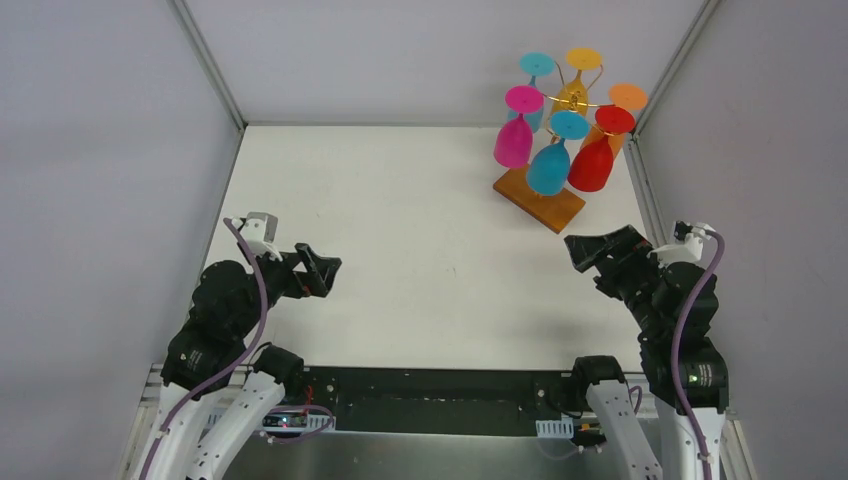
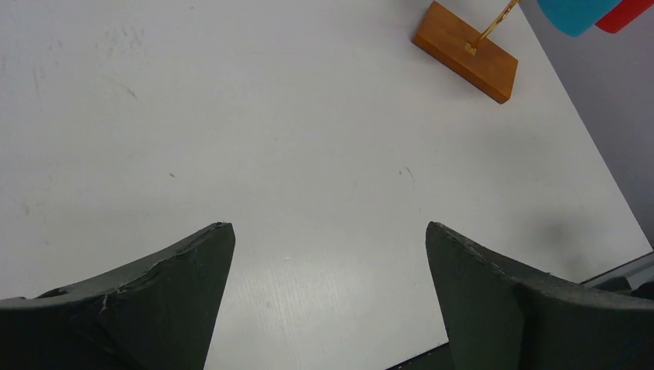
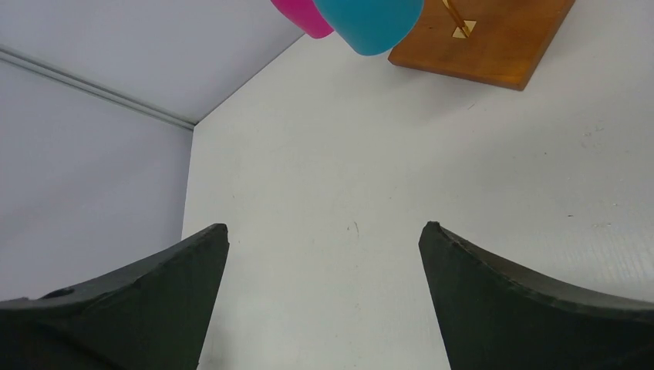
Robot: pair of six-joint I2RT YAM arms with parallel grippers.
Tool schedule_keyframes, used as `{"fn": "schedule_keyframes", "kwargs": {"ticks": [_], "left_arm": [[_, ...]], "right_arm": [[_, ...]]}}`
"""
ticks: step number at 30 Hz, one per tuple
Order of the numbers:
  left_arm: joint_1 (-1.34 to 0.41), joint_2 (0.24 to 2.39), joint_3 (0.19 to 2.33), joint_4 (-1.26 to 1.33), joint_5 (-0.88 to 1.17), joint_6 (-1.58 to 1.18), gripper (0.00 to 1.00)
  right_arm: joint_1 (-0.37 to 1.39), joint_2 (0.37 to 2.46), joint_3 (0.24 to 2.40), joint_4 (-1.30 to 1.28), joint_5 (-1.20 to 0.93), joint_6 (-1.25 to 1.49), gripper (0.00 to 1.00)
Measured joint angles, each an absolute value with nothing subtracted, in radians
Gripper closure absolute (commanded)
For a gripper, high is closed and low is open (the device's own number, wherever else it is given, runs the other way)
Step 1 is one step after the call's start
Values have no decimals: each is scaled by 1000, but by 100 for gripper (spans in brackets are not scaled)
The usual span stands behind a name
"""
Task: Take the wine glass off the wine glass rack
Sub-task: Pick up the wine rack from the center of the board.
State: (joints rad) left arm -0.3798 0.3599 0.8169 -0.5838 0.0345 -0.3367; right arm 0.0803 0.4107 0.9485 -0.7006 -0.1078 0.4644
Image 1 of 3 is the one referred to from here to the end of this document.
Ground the gold rack with wooden base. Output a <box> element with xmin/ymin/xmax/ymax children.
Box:
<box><xmin>493</xmin><ymin>60</ymin><xmax>602</xmax><ymax>233</ymax></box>

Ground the blue wine glass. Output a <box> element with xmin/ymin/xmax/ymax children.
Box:
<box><xmin>526</xmin><ymin>110</ymin><xmax>590</xmax><ymax>196</ymax></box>

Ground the pink wine glass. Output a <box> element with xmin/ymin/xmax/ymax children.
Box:
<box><xmin>493</xmin><ymin>85</ymin><xmax>545</xmax><ymax>169</ymax></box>

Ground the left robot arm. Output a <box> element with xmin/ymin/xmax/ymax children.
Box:
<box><xmin>132</xmin><ymin>243</ymin><xmax>342</xmax><ymax>479</ymax></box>

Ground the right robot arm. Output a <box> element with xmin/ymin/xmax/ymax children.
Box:
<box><xmin>564</xmin><ymin>221</ymin><xmax>729</xmax><ymax>479</ymax></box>

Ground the red wine glass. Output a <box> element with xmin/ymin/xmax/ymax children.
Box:
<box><xmin>568</xmin><ymin>105</ymin><xmax>636</xmax><ymax>193</ymax></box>

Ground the orange wine glass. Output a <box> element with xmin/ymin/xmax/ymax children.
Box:
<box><xmin>581</xmin><ymin>83</ymin><xmax>648</xmax><ymax>157</ymax></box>

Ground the yellow wine glass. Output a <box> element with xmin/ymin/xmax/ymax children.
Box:
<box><xmin>551</xmin><ymin>47</ymin><xmax>604</xmax><ymax>117</ymax></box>

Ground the teal wine glass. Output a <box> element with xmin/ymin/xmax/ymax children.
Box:
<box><xmin>504</xmin><ymin>52</ymin><xmax>556</xmax><ymax>134</ymax></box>

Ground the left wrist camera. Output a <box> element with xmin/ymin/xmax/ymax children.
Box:
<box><xmin>239</xmin><ymin>212</ymin><xmax>281</xmax><ymax>260</ymax></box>

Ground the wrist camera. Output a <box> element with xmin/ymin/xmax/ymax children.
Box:
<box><xmin>651</xmin><ymin>220</ymin><xmax>713</xmax><ymax>267</ymax></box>
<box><xmin>239</xmin><ymin>212</ymin><xmax>281</xmax><ymax>260</ymax></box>

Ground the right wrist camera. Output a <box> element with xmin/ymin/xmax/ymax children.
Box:
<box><xmin>651</xmin><ymin>220</ymin><xmax>713</xmax><ymax>267</ymax></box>

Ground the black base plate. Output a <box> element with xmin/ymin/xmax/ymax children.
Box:
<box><xmin>281</xmin><ymin>356</ymin><xmax>626</xmax><ymax>437</ymax></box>

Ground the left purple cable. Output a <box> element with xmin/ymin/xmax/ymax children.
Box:
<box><xmin>135</xmin><ymin>217</ymin><xmax>336</xmax><ymax>480</ymax></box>

